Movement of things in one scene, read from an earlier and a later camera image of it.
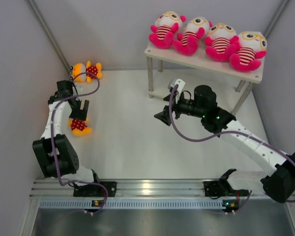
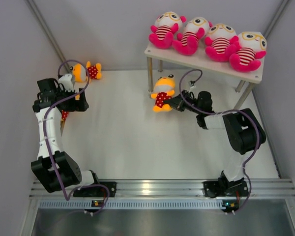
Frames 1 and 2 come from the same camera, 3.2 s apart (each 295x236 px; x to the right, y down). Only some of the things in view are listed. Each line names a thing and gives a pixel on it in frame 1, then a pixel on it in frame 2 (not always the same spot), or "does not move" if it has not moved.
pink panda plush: (221, 42) does not move
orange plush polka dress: (79, 127) -> (164, 86)
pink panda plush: (194, 30) does not move
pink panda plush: (167, 24) does not move
